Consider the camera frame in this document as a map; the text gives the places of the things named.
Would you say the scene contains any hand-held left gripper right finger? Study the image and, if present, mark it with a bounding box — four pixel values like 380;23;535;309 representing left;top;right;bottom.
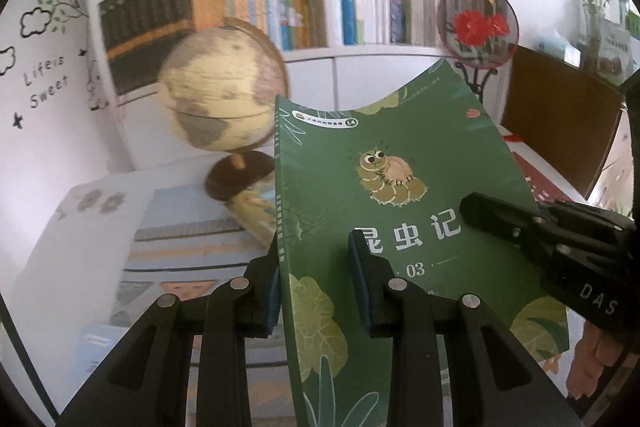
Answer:
347;229;583;427

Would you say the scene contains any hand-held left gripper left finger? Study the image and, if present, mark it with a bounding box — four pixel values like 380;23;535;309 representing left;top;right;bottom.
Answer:
57;237;282;427

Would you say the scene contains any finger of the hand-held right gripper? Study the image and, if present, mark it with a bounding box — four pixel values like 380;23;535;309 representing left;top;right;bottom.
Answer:
459;192;556;268

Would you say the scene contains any green caterpillar cover book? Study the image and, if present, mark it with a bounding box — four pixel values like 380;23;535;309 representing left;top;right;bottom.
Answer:
274;58;571;427

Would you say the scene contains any person's right hand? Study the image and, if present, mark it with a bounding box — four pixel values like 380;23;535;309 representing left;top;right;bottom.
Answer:
567;324;633;400

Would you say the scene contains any dark red book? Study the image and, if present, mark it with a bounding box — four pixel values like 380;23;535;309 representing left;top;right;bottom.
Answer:
510;152;571;205

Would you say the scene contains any yellow-green illustrated book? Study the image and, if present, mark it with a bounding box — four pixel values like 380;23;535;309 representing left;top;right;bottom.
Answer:
225;187;278;248

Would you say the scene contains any brown wooden cabinet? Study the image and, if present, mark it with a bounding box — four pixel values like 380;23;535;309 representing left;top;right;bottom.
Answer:
500;46;628;202

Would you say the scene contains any light blue tissue box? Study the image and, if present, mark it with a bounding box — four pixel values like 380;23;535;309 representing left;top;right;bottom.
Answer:
537;36;583;66

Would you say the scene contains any white bookshelf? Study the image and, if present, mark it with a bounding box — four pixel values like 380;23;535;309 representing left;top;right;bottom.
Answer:
85;0;506;170

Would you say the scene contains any round red flower fan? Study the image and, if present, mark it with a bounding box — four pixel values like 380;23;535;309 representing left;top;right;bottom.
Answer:
436;0;518;68

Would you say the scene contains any beige globe on wooden base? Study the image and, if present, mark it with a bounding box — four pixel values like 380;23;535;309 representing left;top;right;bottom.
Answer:
159;19;290;202

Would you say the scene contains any row of dark bound volumes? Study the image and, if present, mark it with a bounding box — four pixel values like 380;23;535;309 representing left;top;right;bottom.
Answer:
98;0;196;96

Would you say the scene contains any lettering wall sticker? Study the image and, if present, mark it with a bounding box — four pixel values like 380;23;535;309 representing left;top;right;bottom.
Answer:
22;56;71;110

